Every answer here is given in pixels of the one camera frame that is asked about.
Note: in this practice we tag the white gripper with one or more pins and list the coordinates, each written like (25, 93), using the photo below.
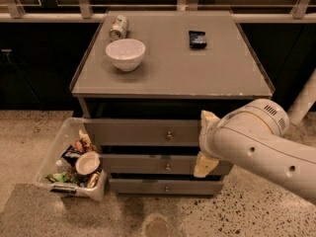
(207, 138)

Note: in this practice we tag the grey top drawer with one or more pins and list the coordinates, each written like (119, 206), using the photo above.
(143, 132)

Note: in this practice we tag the grey drawer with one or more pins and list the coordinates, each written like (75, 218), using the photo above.
(149, 164)
(165, 187)
(143, 132)

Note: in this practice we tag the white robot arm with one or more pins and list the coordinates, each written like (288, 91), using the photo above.
(251, 137)

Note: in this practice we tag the grey drawer cabinet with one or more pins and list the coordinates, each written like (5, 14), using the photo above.
(173, 81)

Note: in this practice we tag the grey middle drawer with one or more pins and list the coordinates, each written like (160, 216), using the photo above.
(149, 164)

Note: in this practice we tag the grey bottom drawer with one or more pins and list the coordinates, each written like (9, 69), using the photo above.
(165, 187)

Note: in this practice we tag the dark blue snack packet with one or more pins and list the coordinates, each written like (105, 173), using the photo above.
(197, 39)

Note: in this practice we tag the white pole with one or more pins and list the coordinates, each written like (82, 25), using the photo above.
(304, 101)

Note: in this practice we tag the white ceramic bowl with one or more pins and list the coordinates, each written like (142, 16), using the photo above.
(126, 54)

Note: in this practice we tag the white bowl in bin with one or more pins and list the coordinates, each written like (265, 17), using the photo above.
(87, 163)

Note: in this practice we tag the black snack packet in bin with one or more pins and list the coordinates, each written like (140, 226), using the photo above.
(71, 155)

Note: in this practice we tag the clear plastic bin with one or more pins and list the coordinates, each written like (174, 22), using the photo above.
(72, 132)

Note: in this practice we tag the crushed soda can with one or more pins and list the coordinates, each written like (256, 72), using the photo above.
(118, 29)

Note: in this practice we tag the green snack wrapper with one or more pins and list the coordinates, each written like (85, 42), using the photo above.
(63, 177)

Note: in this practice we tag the metal window railing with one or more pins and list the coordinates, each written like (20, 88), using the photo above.
(242, 11)

